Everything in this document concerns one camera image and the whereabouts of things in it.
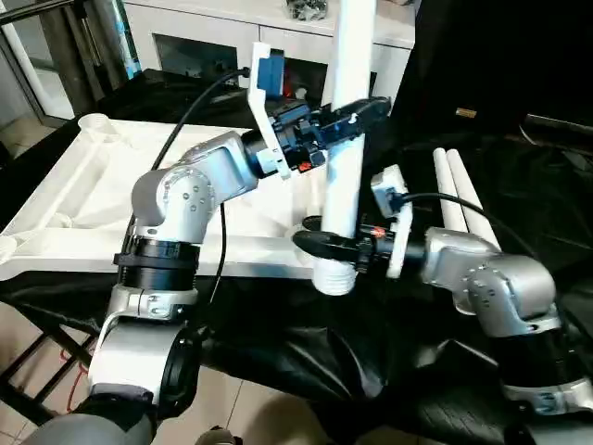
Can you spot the white plastic table leg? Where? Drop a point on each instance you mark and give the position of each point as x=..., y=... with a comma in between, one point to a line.
x=468, y=194
x=447, y=194
x=345, y=185

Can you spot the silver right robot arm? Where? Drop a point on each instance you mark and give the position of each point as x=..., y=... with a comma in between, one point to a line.
x=486, y=278

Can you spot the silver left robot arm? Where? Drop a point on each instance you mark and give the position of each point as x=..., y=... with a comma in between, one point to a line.
x=213, y=167

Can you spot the white jar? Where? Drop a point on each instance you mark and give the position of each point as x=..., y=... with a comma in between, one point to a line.
x=302, y=91

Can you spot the small yellow label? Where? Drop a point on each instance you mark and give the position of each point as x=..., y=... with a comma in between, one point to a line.
x=465, y=112

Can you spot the black mat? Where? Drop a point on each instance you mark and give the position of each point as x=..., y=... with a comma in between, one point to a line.
x=324, y=347

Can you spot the black backdrop cloth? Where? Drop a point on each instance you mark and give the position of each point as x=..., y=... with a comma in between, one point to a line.
x=486, y=46

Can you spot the white glass-door cabinet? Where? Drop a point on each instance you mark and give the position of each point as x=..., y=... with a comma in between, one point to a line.
x=208, y=23

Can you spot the black metal bar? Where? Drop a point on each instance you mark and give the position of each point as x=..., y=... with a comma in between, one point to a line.
x=560, y=124

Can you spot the blue and white roll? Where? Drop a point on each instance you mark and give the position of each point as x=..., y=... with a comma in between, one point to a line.
x=127, y=46

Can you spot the black metal rack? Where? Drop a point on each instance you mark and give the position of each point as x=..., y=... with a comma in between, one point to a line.
x=69, y=345

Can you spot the white pole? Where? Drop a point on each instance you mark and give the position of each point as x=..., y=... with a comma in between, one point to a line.
x=30, y=74

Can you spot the black tripod pole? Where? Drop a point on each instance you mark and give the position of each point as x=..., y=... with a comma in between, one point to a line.
x=28, y=16

